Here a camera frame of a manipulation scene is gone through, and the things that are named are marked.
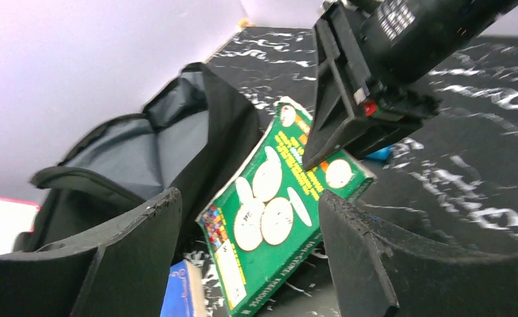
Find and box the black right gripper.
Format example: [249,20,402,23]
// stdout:
[302,0,517,170]

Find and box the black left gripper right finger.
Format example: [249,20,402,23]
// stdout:
[319,190,518,316]

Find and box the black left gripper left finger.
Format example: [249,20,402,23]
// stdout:
[0,188,182,316]

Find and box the blue orange paperback book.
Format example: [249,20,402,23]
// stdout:
[160,260,207,317]

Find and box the green comic paperback book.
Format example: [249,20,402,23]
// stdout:
[196,96,375,316]

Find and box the black student backpack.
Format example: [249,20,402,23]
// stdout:
[14,63,261,256]

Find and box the blue capped black highlighter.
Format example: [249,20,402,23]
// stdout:
[365,146,392,161]

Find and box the pink framed whiteboard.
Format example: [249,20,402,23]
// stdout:
[0,197,40,254]

